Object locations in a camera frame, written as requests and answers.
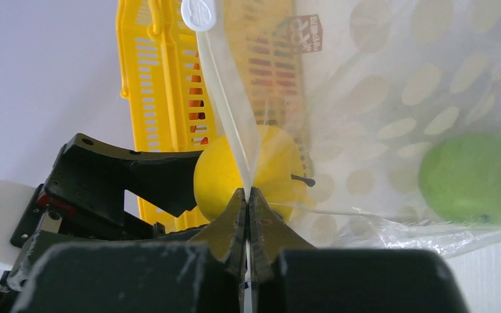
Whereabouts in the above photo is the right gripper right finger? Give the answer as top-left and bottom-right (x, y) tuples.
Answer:
(249, 187), (314, 312)

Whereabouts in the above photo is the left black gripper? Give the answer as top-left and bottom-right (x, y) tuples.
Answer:
(0, 133), (216, 312)

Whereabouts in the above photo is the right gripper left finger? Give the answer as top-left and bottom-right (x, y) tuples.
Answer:
(190, 188), (247, 312)

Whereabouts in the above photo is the yellow lemon fruit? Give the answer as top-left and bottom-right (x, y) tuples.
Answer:
(193, 124), (316, 223)

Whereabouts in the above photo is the clear zip top bag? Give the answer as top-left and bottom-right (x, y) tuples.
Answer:
(181, 1), (501, 256)

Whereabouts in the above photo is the green apple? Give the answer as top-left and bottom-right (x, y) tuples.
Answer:
(418, 133), (501, 226)

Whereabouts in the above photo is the yellow plastic basket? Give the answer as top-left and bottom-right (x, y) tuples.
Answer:
(115, 0), (316, 234)

